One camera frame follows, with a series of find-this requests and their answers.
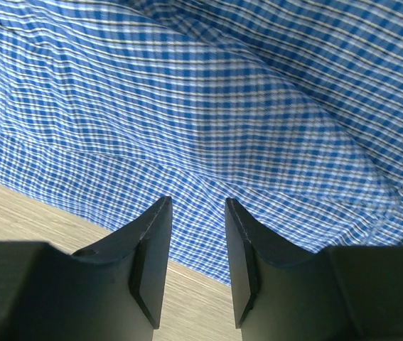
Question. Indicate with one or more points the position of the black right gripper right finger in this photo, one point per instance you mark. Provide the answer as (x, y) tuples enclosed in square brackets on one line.
[(283, 292)]

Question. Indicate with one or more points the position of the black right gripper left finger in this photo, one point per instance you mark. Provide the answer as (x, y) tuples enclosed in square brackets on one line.
[(110, 290)]

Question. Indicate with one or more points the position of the blue checked long sleeve shirt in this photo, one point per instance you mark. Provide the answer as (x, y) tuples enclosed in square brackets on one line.
[(294, 108)]

